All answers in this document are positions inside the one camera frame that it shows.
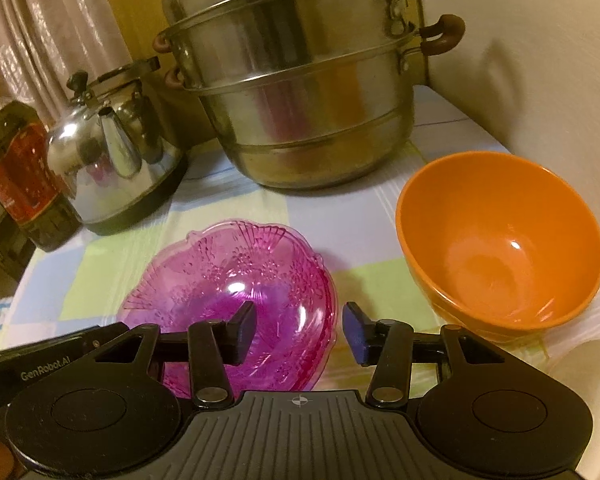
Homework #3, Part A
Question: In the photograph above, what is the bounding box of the purple plastic plate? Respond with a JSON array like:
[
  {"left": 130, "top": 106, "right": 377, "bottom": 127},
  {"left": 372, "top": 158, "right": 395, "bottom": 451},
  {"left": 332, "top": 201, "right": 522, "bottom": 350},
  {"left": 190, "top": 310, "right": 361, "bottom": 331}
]
[{"left": 118, "top": 220, "right": 338, "bottom": 393}]

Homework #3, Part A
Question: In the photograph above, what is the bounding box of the orange plastic bowl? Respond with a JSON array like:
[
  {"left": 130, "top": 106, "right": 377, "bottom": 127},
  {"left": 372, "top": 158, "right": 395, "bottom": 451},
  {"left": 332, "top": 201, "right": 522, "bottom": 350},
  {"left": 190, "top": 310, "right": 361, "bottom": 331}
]
[{"left": 396, "top": 151, "right": 600, "bottom": 342}]

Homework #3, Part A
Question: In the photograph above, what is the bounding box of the checkered tablecloth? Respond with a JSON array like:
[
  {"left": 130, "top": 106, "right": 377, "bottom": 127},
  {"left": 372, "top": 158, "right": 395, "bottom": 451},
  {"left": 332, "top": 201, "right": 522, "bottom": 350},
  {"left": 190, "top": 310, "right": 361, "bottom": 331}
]
[{"left": 0, "top": 84, "right": 600, "bottom": 411}]

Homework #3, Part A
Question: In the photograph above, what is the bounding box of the cooking oil bottle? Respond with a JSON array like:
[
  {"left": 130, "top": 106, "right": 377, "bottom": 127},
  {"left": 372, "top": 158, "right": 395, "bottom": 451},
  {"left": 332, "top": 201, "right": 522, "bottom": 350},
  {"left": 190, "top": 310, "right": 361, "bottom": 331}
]
[{"left": 0, "top": 96, "right": 80, "bottom": 252}]

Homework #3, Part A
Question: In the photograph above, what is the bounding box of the stainless steel kettle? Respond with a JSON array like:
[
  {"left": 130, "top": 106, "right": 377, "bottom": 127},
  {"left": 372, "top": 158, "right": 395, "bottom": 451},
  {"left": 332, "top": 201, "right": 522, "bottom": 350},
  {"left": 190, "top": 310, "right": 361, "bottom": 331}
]
[{"left": 47, "top": 56, "right": 188, "bottom": 235}]

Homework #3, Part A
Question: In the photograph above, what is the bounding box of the beige curtain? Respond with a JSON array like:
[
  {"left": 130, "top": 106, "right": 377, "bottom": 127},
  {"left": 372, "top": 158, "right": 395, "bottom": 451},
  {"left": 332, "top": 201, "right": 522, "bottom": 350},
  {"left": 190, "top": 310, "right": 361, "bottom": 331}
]
[{"left": 0, "top": 0, "right": 132, "bottom": 126}]

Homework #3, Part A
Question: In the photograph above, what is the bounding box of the stainless steel steamer pot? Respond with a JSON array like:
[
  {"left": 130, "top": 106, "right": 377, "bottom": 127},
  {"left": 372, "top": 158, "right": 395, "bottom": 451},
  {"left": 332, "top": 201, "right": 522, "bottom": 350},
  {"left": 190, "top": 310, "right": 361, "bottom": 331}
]
[{"left": 154, "top": 0, "right": 466, "bottom": 190}]

